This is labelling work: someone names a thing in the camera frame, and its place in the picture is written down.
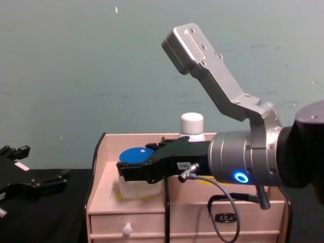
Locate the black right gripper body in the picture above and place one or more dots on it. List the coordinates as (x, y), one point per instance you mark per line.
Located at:
(182, 157)

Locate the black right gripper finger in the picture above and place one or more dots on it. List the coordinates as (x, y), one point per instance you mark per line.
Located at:
(132, 172)
(167, 142)

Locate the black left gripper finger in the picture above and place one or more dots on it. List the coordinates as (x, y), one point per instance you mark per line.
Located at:
(51, 179)
(15, 152)

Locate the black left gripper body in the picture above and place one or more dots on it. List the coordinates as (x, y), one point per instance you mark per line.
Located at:
(15, 179)

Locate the silver and black right robot arm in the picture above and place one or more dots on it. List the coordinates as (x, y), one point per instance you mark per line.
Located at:
(255, 157)

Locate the clear jar with blue lid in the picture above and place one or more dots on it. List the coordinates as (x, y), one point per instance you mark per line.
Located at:
(134, 154)

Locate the white bottle with white cap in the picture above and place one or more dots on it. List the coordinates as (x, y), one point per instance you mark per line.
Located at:
(192, 124)

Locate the light wooden drawer organizer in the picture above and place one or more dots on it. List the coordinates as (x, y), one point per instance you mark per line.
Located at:
(106, 192)

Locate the black table cloth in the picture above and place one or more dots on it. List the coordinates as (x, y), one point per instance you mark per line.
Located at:
(45, 217)

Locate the wooden drawer with white knob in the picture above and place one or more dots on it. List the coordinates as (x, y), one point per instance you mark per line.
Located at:
(108, 224)

